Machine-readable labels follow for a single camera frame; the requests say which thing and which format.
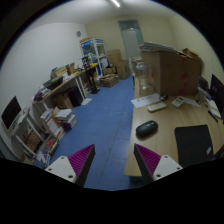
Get white shelf unit with books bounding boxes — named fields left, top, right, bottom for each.
left=11, top=108, right=66, bottom=168

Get black marker pen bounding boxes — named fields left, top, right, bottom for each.
left=207, top=109, right=219, bottom=123

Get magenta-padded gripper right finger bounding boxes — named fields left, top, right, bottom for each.
left=133, top=143, right=184, bottom=184

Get black pedestal stand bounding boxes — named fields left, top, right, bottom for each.
left=81, top=54, right=101, bottom=95

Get small brown cardboard box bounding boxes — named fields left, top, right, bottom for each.
left=181, top=47, right=200, bottom=60

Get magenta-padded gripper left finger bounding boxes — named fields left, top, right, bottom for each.
left=44, top=143, right=97, bottom=188

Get ceiling light tube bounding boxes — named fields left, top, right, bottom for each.
left=109, top=0, right=122, bottom=8

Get low brown cardboard box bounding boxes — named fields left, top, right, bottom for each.
left=52, top=92, right=74, bottom=110

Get large brown cardboard box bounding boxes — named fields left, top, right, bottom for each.
left=141, top=48, right=203, bottom=98

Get grey door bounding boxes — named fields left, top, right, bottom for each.
left=118, top=19, right=145, bottom=60

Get black floor bag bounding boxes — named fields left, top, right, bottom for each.
left=68, top=87, right=84, bottom=107

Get black computer mouse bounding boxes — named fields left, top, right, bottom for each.
left=135, top=120, right=159, bottom=139

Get open white notebook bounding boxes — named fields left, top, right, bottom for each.
left=204, top=98, right=223, bottom=119

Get black mouse pad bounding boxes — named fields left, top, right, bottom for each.
left=174, top=124, right=215, bottom=169

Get black computer monitor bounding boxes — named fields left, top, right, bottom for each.
left=209, top=73, right=224, bottom=116

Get blue-white glass display cabinet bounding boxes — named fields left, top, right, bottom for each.
left=79, top=37, right=109, bottom=78

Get white paper sheet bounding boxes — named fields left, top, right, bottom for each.
left=183, top=96, right=203, bottom=108
left=130, top=92, right=162, bottom=109

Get long white remote control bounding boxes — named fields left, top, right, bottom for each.
left=146, top=101, right=168, bottom=113

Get stack of books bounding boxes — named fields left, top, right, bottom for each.
left=54, top=108, right=78, bottom=131

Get open cardboard box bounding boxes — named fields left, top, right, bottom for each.
left=99, top=73, right=120, bottom=88

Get black rectangular case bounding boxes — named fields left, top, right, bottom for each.
left=43, top=75, right=64, bottom=91

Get black monitor with white frame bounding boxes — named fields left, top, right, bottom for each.
left=0, top=95, right=23, bottom=131

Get stacked brown cardboard boxes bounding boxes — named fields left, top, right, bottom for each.
left=105, top=49, right=131, bottom=80

